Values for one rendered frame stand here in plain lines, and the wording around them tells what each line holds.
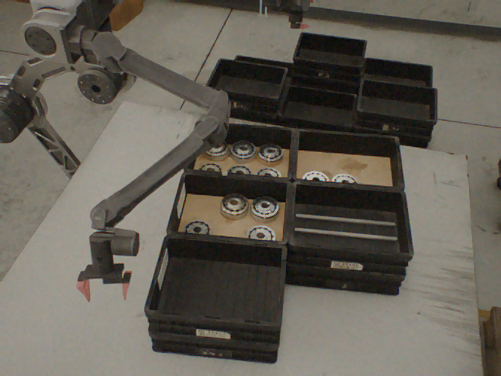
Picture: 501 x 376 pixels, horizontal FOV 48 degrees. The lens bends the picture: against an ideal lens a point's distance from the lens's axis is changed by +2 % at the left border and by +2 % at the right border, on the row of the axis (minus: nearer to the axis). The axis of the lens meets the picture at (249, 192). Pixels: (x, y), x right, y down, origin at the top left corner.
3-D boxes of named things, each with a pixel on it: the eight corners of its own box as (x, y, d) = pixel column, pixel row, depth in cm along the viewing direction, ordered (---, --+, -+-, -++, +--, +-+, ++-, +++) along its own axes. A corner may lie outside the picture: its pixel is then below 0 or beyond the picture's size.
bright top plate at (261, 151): (256, 160, 218) (256, 158, 218) (259, 143, 225) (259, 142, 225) (281, 163, 217) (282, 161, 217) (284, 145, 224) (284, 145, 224)
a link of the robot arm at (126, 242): (105, 212, 157) (93, 207, 149) (145, 215, 156) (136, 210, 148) (99, 255, 155) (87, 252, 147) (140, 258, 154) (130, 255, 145)
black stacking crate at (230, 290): (147, 335, 169) (143, 314, 161) (168, 257, 190) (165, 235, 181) (278, 348, 167) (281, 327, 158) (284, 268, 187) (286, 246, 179)
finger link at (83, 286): (83, 294, 161) (80, 265, 157) (109, 293, 161) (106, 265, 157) (78, 309, 154) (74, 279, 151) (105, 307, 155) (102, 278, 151)
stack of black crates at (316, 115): (273, 162, 323) (277, 115, 299) (283, 130, 344) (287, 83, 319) (343, 174, 317) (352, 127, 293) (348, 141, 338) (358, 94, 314)
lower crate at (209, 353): (150, 353, 177) (146, 333, 168) (170, 275, 198) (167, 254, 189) (276, 367, 174) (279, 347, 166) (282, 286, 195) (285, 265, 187)
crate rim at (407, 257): (287, 249, 181) (287, 245, 179) (291, 185, 202) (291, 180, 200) (413, 262, 178) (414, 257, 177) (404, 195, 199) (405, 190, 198)
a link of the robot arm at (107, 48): (244, 107, 160) (239, 93, 150) (221, 148, 158) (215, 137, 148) (112, 43, 168) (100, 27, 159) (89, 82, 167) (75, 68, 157)
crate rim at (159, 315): (142, 318, 162) (142, 313, 160) (165, 238, 183) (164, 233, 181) (281, 332, 160) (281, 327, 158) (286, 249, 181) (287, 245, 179)
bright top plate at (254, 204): (250, 217, 197) (250, 215, 196) (250, 196, 204) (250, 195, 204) (279, 218, 197) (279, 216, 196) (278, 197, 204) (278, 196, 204)
